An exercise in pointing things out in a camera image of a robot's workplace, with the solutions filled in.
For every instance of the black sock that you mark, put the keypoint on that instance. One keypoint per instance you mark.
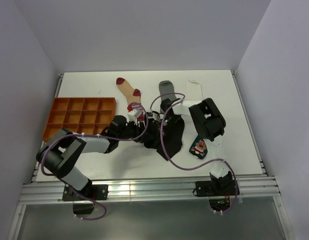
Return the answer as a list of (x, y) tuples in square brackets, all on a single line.
[(133, 130), (172, 139)]

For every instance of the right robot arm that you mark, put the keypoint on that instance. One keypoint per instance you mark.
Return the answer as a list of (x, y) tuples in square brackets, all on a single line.
[(209, 124)]

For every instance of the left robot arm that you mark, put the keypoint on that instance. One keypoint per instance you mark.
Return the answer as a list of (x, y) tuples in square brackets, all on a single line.
[(60, 154)]

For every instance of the orange compartment tray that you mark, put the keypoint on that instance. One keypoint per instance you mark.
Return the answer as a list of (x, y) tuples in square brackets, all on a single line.
[(89, 115)]

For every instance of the grey sock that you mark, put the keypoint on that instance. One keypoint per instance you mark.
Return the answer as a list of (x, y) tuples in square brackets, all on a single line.
[(166, 90)]

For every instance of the white sock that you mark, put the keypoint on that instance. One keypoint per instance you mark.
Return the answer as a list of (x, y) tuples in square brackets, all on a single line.
[(194, 90)]

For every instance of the beige red striped sock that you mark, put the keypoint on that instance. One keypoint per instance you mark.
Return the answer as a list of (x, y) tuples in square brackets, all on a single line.
[(132, 95)]

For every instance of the teal christmas sock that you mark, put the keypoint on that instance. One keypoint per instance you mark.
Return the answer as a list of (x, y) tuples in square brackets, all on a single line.
[(199, 147)]

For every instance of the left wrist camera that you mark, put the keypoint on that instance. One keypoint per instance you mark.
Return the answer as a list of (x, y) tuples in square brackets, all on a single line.
[(135, 113)]

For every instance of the aluminium table frame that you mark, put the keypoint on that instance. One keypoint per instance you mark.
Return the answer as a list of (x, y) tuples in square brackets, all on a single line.
[(155, 209)]

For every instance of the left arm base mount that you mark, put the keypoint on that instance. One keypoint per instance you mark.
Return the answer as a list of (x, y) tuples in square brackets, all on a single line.
[(95, 192)]

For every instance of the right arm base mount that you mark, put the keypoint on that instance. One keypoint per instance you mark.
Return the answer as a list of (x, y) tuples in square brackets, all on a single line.
[(219, 197)]

